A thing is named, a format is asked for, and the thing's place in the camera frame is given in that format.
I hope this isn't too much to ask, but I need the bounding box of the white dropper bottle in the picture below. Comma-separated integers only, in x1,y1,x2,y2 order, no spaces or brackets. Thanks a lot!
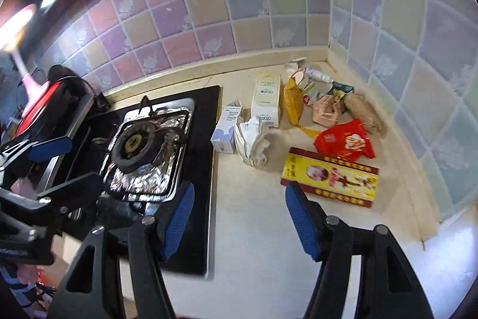
306,68,334,83

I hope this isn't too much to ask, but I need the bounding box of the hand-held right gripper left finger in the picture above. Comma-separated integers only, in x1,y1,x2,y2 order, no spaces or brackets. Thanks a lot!
48,181,195,319

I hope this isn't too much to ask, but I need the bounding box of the yellow plastic bag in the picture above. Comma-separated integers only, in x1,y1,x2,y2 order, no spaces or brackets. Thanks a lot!
283,74,322,139

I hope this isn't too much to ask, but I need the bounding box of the black glass gas stove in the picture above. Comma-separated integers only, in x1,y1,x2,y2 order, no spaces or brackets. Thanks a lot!
37,85,222,277

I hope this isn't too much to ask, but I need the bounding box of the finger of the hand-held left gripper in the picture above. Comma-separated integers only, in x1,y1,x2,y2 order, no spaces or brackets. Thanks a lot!
37,171,103,211
0,135,73,174

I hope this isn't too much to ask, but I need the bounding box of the black gas burner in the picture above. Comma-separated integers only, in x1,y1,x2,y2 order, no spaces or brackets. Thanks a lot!
112,123,157,172

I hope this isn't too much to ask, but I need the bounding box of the red black container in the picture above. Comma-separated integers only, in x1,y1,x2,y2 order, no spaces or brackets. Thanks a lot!
15,79,73,136

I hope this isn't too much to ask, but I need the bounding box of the white paper bag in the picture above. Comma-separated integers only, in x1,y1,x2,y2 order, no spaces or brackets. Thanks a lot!
235,115,270,168

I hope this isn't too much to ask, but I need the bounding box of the pink green milk pouch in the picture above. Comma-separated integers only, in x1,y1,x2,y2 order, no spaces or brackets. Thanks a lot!
312,82,354,128

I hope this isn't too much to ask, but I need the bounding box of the pink desk lamp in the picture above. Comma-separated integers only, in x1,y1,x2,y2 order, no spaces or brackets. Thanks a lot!
0,4,51,118

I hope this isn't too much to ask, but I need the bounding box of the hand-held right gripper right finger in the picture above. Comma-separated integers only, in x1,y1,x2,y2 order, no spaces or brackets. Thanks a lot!
285,181,436,319

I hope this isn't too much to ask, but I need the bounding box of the tall white carton box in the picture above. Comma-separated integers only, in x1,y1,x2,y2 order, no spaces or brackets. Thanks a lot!
250,71,281,128

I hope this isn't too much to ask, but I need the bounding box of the red snack packet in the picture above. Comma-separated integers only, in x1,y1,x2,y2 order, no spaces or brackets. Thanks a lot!
314,118,375,163

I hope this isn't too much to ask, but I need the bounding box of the black power cable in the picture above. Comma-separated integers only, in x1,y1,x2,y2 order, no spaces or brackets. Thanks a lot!
80,78,111,111

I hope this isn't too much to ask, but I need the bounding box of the aluminium foil burner liner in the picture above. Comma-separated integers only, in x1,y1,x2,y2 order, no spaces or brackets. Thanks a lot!
100,106,195,200

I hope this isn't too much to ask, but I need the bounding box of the beige loofah scrubber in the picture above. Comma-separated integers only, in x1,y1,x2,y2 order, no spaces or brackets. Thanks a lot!
344,93,387,135

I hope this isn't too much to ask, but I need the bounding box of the yellow box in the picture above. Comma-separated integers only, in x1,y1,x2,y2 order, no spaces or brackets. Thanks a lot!
280,147,379,209

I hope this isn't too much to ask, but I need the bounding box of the person's left forearm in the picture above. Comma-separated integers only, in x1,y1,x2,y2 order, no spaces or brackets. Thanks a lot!
0,264,42,309

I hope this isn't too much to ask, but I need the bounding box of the black pan support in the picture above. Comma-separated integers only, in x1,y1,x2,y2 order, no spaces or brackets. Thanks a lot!
110,95,192,194

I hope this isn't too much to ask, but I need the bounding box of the green red white carton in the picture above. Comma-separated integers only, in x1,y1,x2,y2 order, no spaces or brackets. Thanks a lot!
302,80,330,106

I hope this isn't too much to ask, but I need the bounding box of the small white blue box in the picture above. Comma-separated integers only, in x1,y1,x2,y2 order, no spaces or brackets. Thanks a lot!
210,99,243,154

